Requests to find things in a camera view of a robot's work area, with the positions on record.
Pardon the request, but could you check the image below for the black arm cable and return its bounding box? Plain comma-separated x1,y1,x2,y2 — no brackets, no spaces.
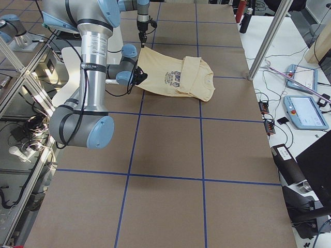
55,25,139,149

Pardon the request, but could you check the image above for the teach pendant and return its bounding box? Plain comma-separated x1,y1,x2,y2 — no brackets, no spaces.
287,64,318,91
283,96,329,131

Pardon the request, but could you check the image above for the teach pendant far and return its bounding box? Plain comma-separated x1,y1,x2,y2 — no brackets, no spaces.
287,64,318,91

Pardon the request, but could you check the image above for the black cylinder device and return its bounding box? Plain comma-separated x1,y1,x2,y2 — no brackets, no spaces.
270,144,306,185

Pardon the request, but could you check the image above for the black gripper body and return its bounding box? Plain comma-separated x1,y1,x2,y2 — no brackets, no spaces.
137,21,148,41
134,66,148,85

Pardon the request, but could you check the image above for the teach pendant near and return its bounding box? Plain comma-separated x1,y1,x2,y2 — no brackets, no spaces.
283,96,329,131

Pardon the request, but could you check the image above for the black monitor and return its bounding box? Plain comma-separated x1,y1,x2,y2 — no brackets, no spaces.
296,132,330,206

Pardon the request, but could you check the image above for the red bottle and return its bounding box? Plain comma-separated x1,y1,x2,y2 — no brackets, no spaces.
235,0,247,23

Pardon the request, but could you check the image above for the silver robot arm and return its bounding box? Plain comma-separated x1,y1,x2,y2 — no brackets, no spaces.
42,1,151,149
117,0,150,48

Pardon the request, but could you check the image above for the orange circuit board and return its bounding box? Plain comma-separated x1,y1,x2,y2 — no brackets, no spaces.
263,119,276,136
258,101,269,114

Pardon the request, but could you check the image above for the cream long-sleeve printed shirt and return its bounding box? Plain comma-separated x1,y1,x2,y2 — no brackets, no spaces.
138,47,215,102

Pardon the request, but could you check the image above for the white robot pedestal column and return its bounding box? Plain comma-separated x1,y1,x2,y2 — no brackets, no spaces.
106,27,123,84

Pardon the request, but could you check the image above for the reacher grabber stick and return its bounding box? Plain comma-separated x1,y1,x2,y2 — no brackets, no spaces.
266,64,331,103

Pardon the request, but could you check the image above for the aluminium frame post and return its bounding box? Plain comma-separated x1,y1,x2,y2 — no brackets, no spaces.
248,0,293,81

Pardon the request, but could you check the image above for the orange circuit board far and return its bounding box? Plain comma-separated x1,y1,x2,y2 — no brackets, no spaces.
258,101,269,114

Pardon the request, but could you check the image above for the black water bottle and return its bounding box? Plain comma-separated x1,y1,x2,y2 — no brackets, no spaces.
239,8,253,34

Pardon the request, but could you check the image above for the orange circuit board near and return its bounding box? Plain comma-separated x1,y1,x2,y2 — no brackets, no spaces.
263,119,276,136

